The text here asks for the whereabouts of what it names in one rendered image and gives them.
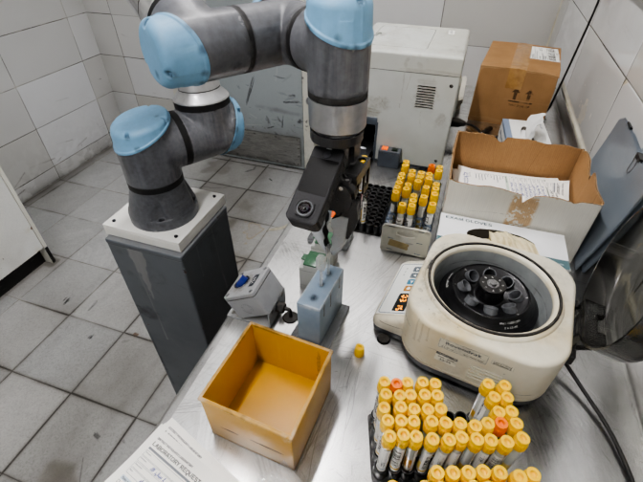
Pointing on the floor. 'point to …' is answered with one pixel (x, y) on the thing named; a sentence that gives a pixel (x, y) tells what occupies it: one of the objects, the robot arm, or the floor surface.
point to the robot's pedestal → (181, 292)
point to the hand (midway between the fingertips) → (328, 250)
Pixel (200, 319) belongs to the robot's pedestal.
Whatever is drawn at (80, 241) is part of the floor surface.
